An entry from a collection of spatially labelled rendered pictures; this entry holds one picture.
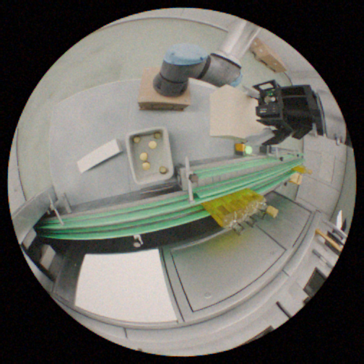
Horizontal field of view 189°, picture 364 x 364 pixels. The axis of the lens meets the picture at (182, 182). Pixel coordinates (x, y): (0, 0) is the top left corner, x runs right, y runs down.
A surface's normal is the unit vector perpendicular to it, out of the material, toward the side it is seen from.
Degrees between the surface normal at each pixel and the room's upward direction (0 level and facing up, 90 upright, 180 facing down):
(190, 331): 90
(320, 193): 90
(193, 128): 0
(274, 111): 91
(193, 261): 90
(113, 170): 0
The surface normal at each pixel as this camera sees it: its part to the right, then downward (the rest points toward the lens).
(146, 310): -0.13, -0.93
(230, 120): 0.28, 0.31
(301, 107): -0.96, 0.06
